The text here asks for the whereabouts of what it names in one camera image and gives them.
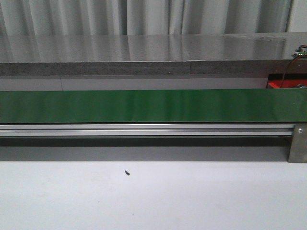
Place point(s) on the green conveyor belt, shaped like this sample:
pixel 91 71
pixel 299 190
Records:
pixel 156 106

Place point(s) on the grey stone counter slab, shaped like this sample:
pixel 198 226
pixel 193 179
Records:
pixel 260 53

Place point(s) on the red bin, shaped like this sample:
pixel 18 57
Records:
pixel 288 81

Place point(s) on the small green circuit board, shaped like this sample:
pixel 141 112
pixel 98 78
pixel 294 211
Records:
pixel 301 51

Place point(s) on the grey pleated curtain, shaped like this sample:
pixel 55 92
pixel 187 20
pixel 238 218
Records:
pixel 143 17

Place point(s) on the aluminium conveyor side rail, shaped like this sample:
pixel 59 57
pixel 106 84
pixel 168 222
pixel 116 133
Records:
pixel 81 130

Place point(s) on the metal conveyor support bracket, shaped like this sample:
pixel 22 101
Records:
pixel 298 150

